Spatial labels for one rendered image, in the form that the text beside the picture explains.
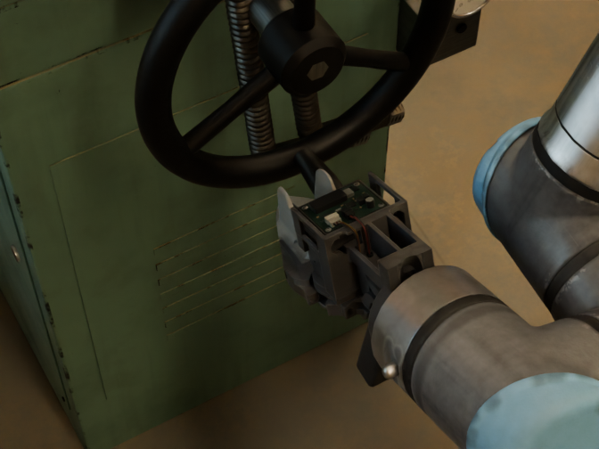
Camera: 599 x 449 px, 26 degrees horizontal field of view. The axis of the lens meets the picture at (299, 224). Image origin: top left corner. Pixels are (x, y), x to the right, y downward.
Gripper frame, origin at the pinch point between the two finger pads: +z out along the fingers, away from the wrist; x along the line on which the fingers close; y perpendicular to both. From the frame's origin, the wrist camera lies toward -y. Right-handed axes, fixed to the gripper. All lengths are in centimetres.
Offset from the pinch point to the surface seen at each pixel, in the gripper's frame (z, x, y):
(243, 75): 10.0, -2.0, 8.3
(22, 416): 56, 23, -54
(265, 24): 5.1, -3.0, 14.7
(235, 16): 8.1, -1.8, 14.8
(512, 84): 72, -70, -48
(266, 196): 32.8, -9.9, -20.5
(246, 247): 35.5, -7.0, -27.9
